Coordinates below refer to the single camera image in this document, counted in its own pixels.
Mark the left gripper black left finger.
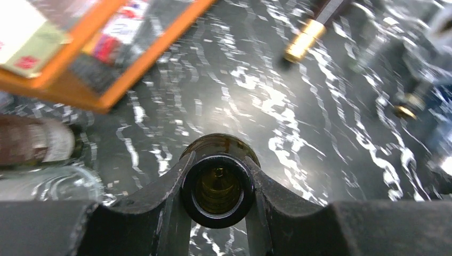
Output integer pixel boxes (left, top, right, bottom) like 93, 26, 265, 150
1, 153, 195, 255

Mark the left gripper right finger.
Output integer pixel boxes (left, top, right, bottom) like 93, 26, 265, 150
245, 158, 451, 255

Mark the dark green wine bottle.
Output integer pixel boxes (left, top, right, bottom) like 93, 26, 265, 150
181, 133, 260, 229

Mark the clear round glass bottle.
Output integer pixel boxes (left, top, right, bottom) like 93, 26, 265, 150
1, 166, 104, 202

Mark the brown wine bottle silver cap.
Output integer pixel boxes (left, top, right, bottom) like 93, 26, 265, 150
1, 115, 84, 167

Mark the blue square glass bottle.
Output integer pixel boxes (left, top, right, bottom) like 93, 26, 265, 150
426, 85, 451, 195

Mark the dark bottle black cap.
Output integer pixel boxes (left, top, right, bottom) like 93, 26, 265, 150
393, 82, 432, 119

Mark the orange wooden shelf rack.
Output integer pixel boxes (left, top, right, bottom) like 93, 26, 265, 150
1, 1, 213, 113

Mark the gold capped dark bottle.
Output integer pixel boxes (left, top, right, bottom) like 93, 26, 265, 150
280, 0, 352, 65

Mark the marker pen pack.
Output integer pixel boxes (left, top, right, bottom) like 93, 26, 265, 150
82, 1, 151, 65

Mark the white red small box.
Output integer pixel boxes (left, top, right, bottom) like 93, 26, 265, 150
1, 0, 72, 78

